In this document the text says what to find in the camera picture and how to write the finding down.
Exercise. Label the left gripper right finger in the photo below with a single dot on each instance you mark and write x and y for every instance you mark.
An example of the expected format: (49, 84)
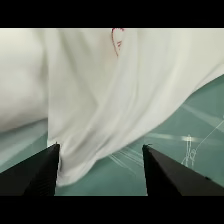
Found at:
(170, 176)

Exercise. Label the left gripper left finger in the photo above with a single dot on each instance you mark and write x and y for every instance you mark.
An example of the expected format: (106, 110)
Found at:
(36, 173)

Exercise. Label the white T-shirt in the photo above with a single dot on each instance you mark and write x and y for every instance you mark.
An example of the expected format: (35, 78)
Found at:
(110, 90)

